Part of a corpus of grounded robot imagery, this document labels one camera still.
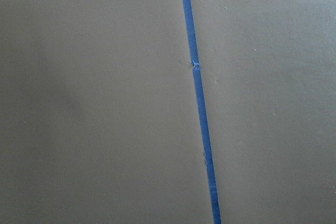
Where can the blue tape line long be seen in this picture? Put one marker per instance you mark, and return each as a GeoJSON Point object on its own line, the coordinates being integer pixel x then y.
{"type": "Point", "coordinates": [202, 113]}

